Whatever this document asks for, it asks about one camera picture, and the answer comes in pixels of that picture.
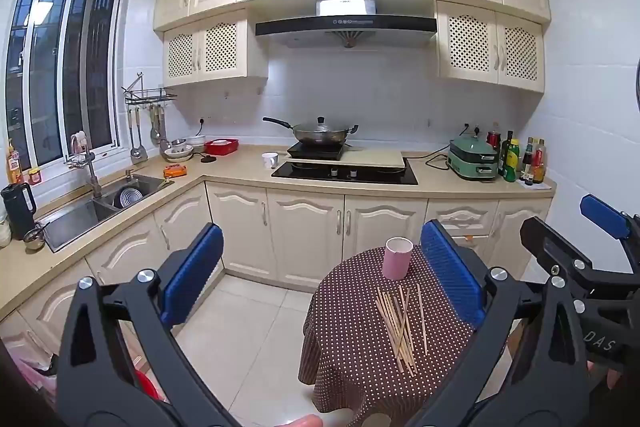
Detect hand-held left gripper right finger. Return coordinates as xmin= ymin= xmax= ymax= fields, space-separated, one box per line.
xmin=405 ymin=219 xmax=593 ymax=427

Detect black kettle jug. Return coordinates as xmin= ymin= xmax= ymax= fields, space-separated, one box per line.
xmin=0 ymin=182 xmax=38 ymax=241

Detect person's right hand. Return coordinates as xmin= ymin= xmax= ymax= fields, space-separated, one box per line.
xmin=587 ymin=359 xmax=627 ymax=390

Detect black power cable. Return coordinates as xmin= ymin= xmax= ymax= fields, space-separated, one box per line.
xmin=401 ymin=146 xmax=451 ymax=168

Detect sliding window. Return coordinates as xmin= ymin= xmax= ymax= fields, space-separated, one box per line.
xmin=4 ymin=0 xmax=128 ymax=170

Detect red plastic basket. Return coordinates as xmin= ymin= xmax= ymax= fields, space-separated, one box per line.
xmin=204 ymin=138 xmax=240 ymax=156

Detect yellow-green bottle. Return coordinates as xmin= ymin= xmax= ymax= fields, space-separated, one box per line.
xmin=504 ymin=139 xmax=521 ymax=183

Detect cream base cabinets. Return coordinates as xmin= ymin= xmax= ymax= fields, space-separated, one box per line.
xmin=0 ymin=179 xmax=556 ymax=358

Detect red-label sauce bottle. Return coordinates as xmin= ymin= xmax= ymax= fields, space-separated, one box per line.
xmin=532 ymin=139 xmax=547 ymax=184

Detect metal faucet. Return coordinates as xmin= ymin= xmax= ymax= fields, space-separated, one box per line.
xmin=81 ymin=146 xmax=104 ymax=200

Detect red plastic stool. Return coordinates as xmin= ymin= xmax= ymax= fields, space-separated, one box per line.
xmin=131 ymin=368 xmax=164 ymax=404

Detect brown polka-dot tablecloth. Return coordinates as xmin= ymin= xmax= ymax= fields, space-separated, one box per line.
xmin=299 ymin=247 xmax=517 ymax=417

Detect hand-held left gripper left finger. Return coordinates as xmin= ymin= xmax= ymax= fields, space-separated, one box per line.
xmin=55 ymin=222 xmax=238 ymax=427

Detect green electric cooker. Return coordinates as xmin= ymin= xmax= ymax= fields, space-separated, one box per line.
xmin=447 ymin=135 xmax=501 ymax=182

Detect stack of bowls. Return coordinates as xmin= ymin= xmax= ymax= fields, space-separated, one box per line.
xmin=164 ymin=138 xmax=195 ymax=160

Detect black range hood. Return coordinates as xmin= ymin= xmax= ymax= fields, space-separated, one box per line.
xmin=255 ymin=0 xmax=439 ymax=50

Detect pile of wooden chopsticks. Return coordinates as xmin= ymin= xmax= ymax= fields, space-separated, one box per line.
xmin=375 ymin=284 xmax=429 ymax=378

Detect stainless steel sink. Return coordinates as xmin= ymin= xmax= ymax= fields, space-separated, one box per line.
xmin=34 ymin=174 xmax=174 ymax=254

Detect steel wok with lid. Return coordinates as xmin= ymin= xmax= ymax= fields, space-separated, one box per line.
xmin=262 ymin=116 xmax=360 ymax=146

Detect sink caddy with sponge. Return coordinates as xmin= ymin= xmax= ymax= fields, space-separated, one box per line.
xmin=63 ymin=132 xmax=97 ymax=168

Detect hanging metal skimmer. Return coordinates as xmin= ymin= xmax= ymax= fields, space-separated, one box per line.
xmin=127 ymin=107 xmax=149 ymax=166

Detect hanging metal ladle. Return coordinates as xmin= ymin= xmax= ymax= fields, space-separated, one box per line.
xmin=149 ymin=104 xmax=169 ymax=146

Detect pink cloth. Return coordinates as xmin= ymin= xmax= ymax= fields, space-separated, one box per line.
xmin=9 ymin=351 xmax=57 ymax=390

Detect steel pot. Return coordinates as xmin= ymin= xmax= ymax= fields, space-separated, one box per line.
xmin=113 ymin=187 xmax=146 ymax=210

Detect metal wall rack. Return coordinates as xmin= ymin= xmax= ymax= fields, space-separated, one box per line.
xmin=122 ymin=72 xmax=179 ymax=108

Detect black induction cooker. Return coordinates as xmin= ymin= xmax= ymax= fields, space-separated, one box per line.
xmin=286 ymin=142 xmax=347 ymax=162

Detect cream lattice cabinet beside window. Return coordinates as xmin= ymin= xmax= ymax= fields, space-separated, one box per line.
xmin=162 ymin=9 xmax=269 ymax=88

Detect dark soy sauce bottle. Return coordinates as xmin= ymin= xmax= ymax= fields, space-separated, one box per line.
xmin=520 ymin=137 xmax=535 ymax=181

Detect dark green oil bottle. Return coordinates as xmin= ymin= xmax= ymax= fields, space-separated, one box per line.
xmin=499 ymin=130 xmax=515 ymax=178

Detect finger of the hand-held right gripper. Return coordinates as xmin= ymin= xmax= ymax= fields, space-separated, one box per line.
xmin=579 ymin=194 xmax=640 ymax=268
xmin=520 ymin=217 xmax=640 ymax=305

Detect small steel bowl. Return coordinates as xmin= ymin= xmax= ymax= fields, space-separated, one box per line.
xmin=22 ymin=226 xmax=47 ymax=251

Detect beige cover board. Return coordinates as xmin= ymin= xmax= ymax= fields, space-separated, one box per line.
xmin=287 ymin=147 xmax=407 ymax=170

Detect cream lattice cabinet above bottles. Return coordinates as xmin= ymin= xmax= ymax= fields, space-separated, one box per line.
xmin=434 ymin=0 xmax=546 ymax=94

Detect orange dish soap bottle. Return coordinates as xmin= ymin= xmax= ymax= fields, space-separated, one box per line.
xmin=5 ymin=139 xmax=24 ymax=186

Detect black glass gas hob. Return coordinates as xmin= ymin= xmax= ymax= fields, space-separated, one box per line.
xmin=271 ymin=159 xmax=419 ymax=186

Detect pink cup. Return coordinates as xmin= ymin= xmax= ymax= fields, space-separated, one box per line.
xmin=382 ymin=237 xmax=415 ymax=282

